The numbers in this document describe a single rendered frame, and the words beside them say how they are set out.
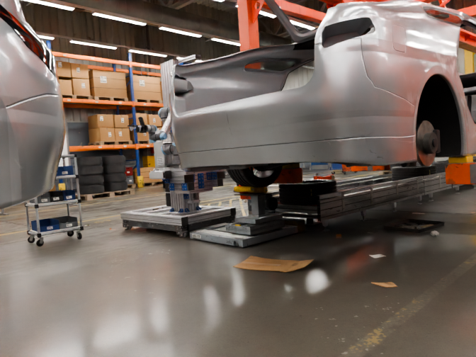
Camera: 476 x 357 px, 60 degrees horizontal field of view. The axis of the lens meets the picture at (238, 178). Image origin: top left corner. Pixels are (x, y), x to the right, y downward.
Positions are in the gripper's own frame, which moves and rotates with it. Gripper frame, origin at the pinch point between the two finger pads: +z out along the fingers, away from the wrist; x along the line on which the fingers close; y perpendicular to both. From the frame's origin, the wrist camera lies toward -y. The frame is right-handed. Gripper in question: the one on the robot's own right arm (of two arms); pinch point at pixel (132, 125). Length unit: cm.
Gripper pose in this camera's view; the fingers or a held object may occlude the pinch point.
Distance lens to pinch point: 446.2
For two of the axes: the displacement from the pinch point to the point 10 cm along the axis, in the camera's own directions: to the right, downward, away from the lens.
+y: -0.5, 9.9, 1.2
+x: -8.7, -1.0, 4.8
